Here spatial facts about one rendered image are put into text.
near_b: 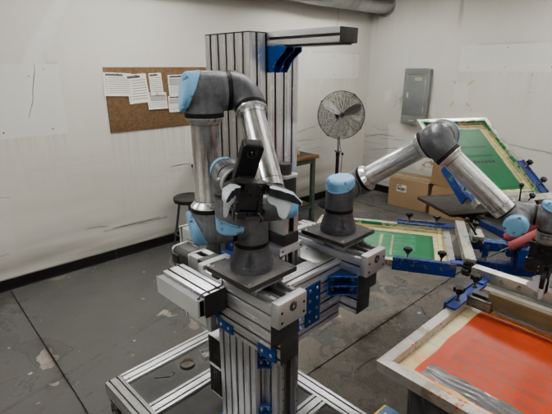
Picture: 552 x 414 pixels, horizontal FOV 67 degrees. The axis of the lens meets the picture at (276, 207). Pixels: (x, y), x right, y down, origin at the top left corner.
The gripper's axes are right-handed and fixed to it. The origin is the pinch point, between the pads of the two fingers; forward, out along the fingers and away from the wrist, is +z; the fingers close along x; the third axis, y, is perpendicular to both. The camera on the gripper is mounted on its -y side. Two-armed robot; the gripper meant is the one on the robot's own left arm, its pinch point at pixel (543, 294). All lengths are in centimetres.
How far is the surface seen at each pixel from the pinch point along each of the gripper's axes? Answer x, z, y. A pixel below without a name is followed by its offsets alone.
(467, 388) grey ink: 49, 16, 4
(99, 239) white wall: 27, 81, 381
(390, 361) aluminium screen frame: 58, 12, 26
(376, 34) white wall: -414, -132, 365
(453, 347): 31.6, 16.1, 17.2
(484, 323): 7.6, 16.1, 16.0
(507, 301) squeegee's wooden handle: 1.9, 6.4, 10.9
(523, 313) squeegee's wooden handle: 1.9, 9.0, 4.7
